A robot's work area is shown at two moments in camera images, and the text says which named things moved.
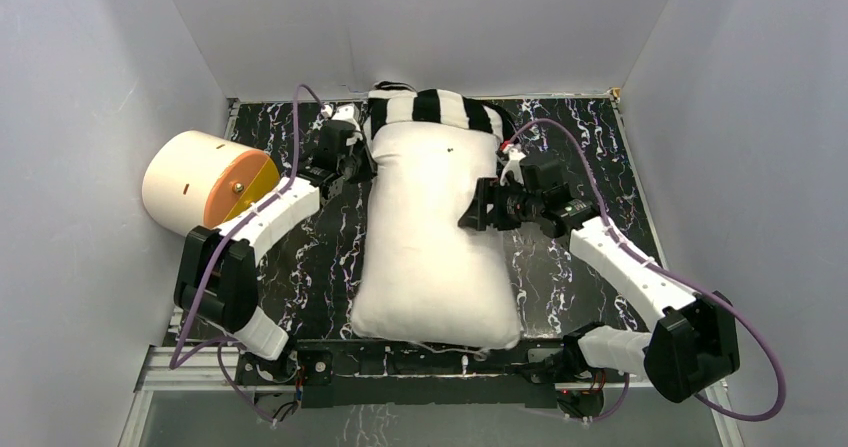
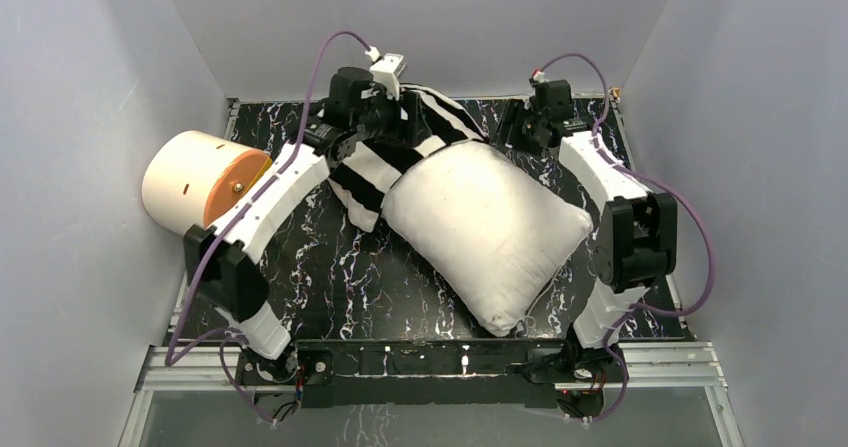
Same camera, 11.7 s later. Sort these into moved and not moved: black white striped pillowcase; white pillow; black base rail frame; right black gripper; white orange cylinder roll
Moved: white pillow; right black gripper; black white striped pillowcase
Not moved: white orange cylinder roll; black base rail frame
